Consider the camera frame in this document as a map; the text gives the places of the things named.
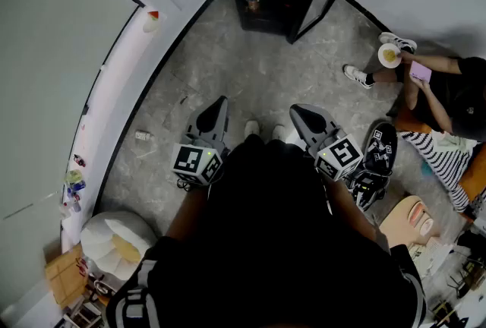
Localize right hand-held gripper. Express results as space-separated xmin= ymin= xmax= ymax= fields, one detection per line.
xmin=289 ymin=102 xmax=365 ymax=183

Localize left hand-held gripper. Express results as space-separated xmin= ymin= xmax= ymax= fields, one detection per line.
xmin=171 ymin=96 xmax=231 ymax=188

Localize white round plate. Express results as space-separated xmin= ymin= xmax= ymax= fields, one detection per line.
xmin=377 ymin=43 xmax=403 ymax=69

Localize person's right forearm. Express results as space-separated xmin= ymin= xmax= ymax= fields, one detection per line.
xmin=324 ymin=174 xmax=381 ymax=244

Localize person's left forearm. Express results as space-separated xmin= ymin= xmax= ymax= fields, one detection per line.
xmin=166 ymin=184 xmax=212 ymax=244

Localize black patterned device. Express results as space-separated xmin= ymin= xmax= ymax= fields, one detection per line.
xmin=347 ymin=121 xmax=399 ymax=212

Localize white window ledge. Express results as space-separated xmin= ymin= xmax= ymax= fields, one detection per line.
xmin=59 ymin=5 xmax=169 ymax=255

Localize person's black clothing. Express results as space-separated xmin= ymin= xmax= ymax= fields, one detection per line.
xmin=106 ymin=134 xmax=428 ymax=328

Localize pink phone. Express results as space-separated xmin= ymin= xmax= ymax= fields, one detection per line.
xmin=410 ymin=60 xmax=433 ymax=84

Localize beige plush pillow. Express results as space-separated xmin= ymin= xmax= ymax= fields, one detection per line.
xmin=379 ymin=194 xmax=442 ymax=256

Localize green packet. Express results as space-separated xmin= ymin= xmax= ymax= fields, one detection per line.
xmin=64 ymin=169 xmax=84 ymax=186

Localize blue cans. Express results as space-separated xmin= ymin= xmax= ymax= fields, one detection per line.
xmin=66 ymin=181 xmax=87 ymax=199

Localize yellow cloth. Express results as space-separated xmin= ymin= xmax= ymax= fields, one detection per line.
xmin=111 ymin=234 xmax=143 ymax=264

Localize orange seat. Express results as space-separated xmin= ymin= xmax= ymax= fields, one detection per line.
xmin=393 ymin=106 xmax=486 ymax=203

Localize cardboard box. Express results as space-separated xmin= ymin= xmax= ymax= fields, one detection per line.
xmin=44 ymin=244 xmax=91 ymax=311

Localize white wire rack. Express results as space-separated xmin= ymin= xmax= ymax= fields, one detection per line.
xmin=62 ymin=294 xmax=106 ymax=328

